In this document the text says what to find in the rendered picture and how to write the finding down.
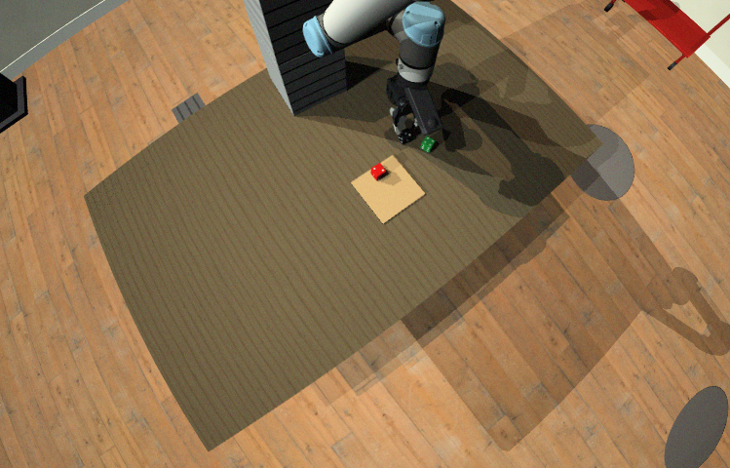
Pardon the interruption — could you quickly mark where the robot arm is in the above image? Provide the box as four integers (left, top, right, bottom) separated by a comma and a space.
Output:
303, 0, 445, 136

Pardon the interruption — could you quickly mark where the tan mat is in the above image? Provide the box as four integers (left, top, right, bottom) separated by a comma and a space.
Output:
352, 155, 425, 224

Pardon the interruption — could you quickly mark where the black die with white pips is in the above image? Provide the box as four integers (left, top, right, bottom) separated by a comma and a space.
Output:
398, 128, 412, 144

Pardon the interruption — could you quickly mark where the red die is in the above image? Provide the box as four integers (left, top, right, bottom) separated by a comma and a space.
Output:
370, 163, 386, 180

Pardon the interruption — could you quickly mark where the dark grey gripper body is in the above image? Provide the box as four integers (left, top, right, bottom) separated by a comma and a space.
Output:
386, 71, 430, 115

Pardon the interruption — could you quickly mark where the green die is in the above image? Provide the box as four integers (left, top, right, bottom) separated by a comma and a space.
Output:
420, 136, 436, 153

